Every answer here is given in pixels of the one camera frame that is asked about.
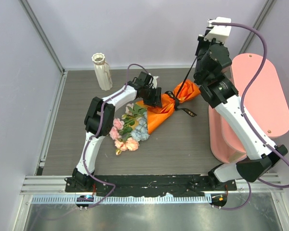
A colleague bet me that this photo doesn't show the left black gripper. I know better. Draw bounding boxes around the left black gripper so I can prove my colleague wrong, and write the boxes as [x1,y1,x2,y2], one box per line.
[142,87,162,108]

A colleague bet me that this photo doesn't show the black ribbon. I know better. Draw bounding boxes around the black ribbon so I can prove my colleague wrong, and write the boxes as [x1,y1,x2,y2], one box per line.
[160,57,200,120]

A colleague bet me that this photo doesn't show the orange wrapping paper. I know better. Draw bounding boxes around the orange wrapping paper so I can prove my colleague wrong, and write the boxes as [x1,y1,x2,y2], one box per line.
[136,79,200,134]

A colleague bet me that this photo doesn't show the artificial flower bunch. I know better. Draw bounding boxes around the artificial flower bunch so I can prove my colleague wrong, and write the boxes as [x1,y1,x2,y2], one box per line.
[109,103,149,155]

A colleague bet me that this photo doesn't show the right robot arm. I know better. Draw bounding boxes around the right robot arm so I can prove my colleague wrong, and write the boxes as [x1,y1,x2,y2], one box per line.
[194,35,288,190]

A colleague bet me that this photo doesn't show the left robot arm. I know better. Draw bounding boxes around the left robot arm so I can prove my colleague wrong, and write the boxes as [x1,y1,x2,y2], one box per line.
[65,72,162,192]

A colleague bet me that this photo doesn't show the white ribbed vase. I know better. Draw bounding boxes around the white ribbed vase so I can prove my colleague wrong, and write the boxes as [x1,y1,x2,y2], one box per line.
[92,53,113,90]

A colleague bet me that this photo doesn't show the pink two-tier shelf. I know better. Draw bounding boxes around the pink two-tier shelf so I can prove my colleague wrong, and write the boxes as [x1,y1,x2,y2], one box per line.
[208,53,289,163]

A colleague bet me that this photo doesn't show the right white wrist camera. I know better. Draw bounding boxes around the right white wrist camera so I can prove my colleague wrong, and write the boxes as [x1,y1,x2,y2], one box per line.
[204,17,232,44]

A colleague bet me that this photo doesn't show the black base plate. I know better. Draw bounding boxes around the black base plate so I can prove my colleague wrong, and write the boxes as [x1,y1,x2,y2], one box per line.
[65,174,237,197]

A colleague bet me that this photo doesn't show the aluminium rail frame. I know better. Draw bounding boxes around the aluminium rail frame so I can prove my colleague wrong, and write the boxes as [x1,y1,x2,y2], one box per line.
[14,0,289,231]

